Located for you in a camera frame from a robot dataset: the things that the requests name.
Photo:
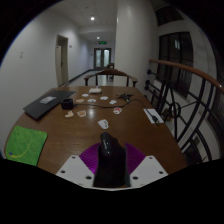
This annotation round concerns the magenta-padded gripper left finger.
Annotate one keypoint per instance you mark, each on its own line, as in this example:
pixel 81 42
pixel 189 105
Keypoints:
pixel 75 170

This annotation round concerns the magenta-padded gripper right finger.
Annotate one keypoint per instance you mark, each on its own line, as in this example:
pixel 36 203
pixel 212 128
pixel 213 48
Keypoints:
pixel 148 170

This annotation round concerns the black computer mouse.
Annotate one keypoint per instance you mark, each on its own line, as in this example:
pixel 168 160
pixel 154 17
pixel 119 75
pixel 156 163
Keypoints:
pixel 111 163

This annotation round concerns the green mouse pad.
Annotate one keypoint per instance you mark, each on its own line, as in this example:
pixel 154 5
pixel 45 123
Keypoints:
pixel 26 145

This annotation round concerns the small white sticker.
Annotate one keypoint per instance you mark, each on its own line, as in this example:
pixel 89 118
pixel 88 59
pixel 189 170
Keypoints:
pixel 85 95
pixel 91 100
pixel 113 102
pixel 103 124
pixel 104 98

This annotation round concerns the small beige sticker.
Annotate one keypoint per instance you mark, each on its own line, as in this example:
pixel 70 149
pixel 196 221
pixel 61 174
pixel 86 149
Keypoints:
pixel 80 100
pixel 69 114
pixel 81 113

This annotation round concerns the small black box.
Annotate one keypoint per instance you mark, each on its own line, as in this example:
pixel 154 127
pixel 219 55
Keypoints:
pixel 67 104

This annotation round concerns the red and white sticker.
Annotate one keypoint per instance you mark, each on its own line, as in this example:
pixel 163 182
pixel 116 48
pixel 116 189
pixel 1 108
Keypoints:
pixel 117 110

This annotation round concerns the dark closed laptop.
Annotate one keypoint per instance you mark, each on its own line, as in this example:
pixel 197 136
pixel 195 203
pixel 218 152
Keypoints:
pixel 46 103

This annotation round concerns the flat white box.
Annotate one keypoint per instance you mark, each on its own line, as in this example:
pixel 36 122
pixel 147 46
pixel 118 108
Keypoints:
pixel 95 90

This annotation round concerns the wooden armchair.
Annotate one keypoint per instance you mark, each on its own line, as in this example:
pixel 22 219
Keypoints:
pixel 110 72

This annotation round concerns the wood-topped black iron railing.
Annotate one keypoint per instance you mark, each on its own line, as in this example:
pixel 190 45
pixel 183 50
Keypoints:
pixel 193 71

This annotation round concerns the dark framed window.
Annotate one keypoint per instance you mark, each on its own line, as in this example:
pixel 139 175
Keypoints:
pixel 175 61

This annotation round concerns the glass double door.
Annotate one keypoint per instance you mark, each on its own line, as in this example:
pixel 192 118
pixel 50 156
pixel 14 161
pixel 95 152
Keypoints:
pixel 102 58

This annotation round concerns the green exit sign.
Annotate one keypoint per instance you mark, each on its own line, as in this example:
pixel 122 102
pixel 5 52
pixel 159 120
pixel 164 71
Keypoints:
pixel 103 42

